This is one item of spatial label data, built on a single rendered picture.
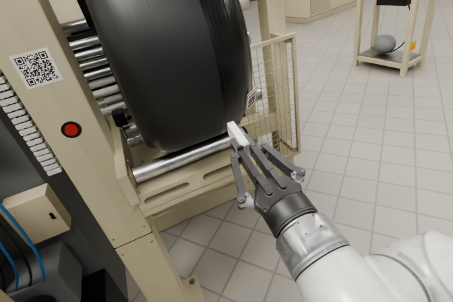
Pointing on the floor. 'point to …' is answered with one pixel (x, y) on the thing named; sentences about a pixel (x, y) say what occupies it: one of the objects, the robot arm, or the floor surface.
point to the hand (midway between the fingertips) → (238, 137)
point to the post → (91, 186)
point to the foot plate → (193, 289)
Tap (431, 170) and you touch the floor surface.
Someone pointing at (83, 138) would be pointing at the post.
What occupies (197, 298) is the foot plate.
